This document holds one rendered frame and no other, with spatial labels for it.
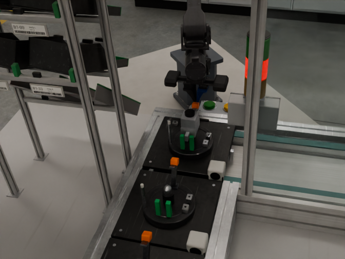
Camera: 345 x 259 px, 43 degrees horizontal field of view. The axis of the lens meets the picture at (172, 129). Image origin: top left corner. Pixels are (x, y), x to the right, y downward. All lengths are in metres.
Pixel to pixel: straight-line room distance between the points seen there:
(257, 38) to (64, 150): 0.87
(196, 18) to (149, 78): 0.70
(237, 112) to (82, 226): 0.56
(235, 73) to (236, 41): 2.08
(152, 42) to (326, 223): 3.00
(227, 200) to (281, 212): 0.15
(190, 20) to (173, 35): 2.88
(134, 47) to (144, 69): 2.03
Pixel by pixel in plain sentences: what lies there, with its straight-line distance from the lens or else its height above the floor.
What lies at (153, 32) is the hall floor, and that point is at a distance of 4.17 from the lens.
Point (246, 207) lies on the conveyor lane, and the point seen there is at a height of 0.91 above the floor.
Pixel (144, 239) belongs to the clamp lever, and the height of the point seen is 1.06.
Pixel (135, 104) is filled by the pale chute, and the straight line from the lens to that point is 1.41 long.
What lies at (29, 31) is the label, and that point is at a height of 1.44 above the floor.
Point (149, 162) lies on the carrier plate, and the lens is 1.29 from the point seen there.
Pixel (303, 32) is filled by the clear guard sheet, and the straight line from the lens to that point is 0.92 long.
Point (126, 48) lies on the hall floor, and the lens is 3.95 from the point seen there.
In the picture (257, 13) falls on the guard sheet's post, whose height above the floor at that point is 1.48.
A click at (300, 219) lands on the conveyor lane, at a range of 1.25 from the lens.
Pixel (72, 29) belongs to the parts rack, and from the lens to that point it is 0.96.
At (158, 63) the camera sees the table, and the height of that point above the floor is 0.86.
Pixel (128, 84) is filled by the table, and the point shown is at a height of 0.86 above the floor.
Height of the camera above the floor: 1.85
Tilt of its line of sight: 39 degrees down
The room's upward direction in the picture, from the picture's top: 4 degrees counter-clockwise
